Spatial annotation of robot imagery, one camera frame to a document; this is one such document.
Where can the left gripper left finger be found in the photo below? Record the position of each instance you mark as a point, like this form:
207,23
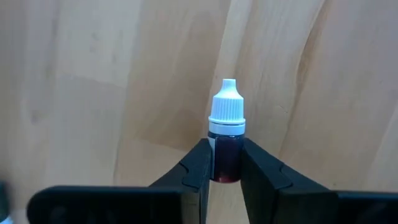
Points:
196,168

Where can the small dark red dropper bottle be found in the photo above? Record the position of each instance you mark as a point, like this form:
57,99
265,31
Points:
227,109

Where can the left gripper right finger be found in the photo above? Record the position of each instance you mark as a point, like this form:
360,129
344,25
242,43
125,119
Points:
264,177

